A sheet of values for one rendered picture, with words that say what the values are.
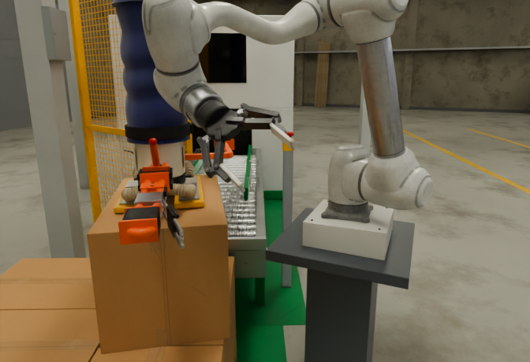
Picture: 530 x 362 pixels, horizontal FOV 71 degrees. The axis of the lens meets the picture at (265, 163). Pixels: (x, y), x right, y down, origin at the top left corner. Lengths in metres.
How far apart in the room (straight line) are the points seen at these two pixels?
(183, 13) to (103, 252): 0.72
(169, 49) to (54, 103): 1.88
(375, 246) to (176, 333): 0.72
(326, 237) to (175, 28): 0.92
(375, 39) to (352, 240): 0.68
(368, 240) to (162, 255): 0.70
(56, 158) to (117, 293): 1.60
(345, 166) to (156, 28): 0.85
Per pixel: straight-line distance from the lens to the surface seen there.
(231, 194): 2.75
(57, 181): 2.77
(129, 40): 1.31
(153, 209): 0.84
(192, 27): 0.84
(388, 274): 1.33
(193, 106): 0.85
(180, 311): 1.28
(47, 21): 2.65
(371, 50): 1.16
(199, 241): 1.16
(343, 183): 1.41
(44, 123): 2.71
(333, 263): 1.35
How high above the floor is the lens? 1.38
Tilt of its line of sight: 13 degrees down
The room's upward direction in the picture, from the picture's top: straight up
